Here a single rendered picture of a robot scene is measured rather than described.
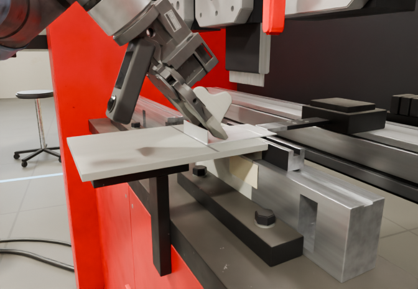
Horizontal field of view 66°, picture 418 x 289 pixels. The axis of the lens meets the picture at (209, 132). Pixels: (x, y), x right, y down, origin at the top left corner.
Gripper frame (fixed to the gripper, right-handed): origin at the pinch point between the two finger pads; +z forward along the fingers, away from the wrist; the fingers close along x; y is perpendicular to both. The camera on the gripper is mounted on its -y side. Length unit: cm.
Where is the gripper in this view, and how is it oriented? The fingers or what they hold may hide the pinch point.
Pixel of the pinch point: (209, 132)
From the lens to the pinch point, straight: 52.2
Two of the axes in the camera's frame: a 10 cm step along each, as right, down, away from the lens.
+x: -4.7, -2.2, 8.6
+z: 5.7, 6.6, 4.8
